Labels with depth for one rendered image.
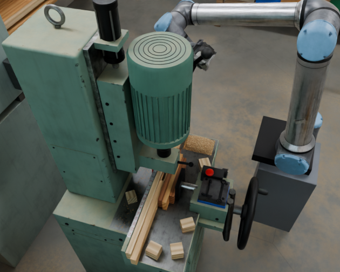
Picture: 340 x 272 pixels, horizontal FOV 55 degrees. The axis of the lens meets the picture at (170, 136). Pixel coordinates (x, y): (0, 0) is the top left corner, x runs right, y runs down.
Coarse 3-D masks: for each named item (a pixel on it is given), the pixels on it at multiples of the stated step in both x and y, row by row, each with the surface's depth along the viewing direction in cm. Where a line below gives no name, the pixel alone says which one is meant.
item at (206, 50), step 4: (204, 48) 98; (208, 48) 98; (204, 52) 97; (208, 52) 97; (212, 52) 98; (200, 56) 100; (204, 56) 98; (208, 56) 98; (196, 60) 101; (200, 60) 101; (196, 64) 102
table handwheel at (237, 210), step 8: (256, 184) 123; (248, 192) 141; (256, 192) 120; (248, 200) 129; (256, 200) 119; (240, 208) 130; (248, 208) 118; (240, 216) 130; (248, 216) 117; (240, 224) 141; (248, 224) 117; (240, 232) 137; (248, 232) 117; (240, 240) 120; (240, 248) 124
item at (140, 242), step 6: (180, 144) 142; (162, 174) 128; (162, 180) 129; (156, 192) 122; (156, 198) 121; (156, 204) 119; (150, 210) 117; (156, 210) 121; (150, 216) 116; (144, 222) 114; (150, 222) 115; (144, 228) 113; (144, 234) 112; (138, 240) 110; (144, 240) 112; (138, 246) 109; (132, 252) 108; (138, 252) 108; (132, 258) 106; (138, 258) 109
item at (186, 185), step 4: (184, 168) 123; (180, 172) 121; (184, 172) 122; (180, 176) 120; (184, 176) 125; (180, 180) 119; (184, 180) 127; (176, 184) 118; (180, 184) 119; (184, 184) 122; (188, 184) 122; (192, 184) 122; (176, 188) 118; (180, 188) 121; (184, 188) 122; (188, 188) 122; (192, 188) 121; (196, 188) 121; (176, 192) 119; (180, 192) 124; (176, 196) 122
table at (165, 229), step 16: (192, 160) 137; (192, 176) 131; (192, 192) 127; (160, 208) 122; (176, 208) 122; (160, 224) 118; (176, 224) 118; (208, 224) 121; (224, 224) 121; (160, 240) 114; (176, 240) 114; (192, 240) 114; (144, 256) 111; (160, 256) 110
